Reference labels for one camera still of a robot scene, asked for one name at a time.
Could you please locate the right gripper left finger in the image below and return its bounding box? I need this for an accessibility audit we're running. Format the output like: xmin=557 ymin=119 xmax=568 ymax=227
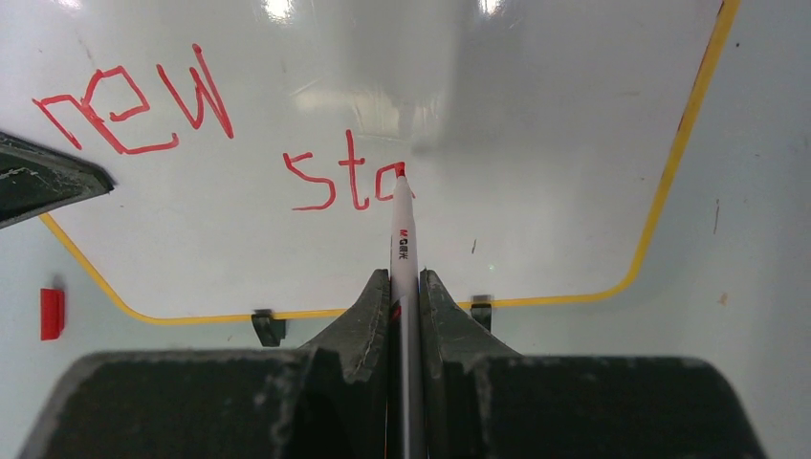
xmin=20 ymin=270 xmax=390 ymax=458

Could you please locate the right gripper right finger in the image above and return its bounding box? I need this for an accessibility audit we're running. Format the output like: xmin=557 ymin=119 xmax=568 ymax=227
xmin=420 ymin=270 xmax=765 ymax=458

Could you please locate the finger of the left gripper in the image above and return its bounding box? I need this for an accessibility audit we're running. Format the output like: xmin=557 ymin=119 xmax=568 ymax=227
xmin=1 ymin=132 xmax=115 ymax=228

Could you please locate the red marker pen body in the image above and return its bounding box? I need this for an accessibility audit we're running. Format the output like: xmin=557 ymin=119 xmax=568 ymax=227
xmin=387 ymin=164 xmax=427 ymax=458

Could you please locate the red marker cap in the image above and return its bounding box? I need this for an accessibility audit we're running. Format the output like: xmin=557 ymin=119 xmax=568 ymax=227
xmin=40 ymin=289 xmax=66 ymax=341

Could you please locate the black whiteboard stand foot right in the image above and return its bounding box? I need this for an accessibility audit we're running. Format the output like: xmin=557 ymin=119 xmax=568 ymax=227
xmin=471 ymin=295 xmax=493 ymax=332

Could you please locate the yellow-framed whiteboard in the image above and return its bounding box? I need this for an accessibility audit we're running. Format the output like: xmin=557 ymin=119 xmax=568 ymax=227
xmin=1 ymin=1 xmax=738 ymax=323

